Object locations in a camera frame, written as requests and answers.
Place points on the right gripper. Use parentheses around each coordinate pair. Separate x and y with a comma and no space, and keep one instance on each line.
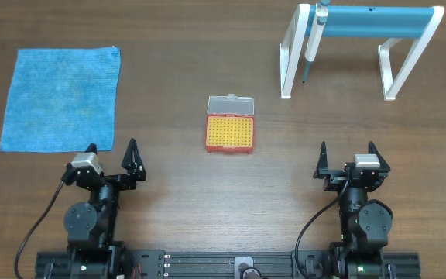
(362,177)

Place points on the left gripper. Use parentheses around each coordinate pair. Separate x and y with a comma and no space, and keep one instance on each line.
(122,182)

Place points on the white pipette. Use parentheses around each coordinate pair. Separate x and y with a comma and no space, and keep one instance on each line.
(315,38)

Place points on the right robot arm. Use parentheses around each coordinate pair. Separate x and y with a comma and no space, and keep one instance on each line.
(374,222)

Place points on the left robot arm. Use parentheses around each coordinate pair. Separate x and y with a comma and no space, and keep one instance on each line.
(79,219)

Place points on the blue cloth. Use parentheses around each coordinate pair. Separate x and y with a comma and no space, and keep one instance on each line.
(60,100)

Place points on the red and yellow tip box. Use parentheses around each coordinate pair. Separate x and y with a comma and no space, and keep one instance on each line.
(229,131)

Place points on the white and blue stand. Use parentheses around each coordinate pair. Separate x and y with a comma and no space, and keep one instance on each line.
(378,21)

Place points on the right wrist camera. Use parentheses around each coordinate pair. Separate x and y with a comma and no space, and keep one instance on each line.
(367,160)

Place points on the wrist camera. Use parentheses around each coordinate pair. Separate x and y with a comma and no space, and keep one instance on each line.
(87,162)
(367,160)

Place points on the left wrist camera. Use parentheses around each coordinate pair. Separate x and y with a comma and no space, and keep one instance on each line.
(87,162)

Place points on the mounting rail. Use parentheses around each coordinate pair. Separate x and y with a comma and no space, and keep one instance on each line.
(207,263)

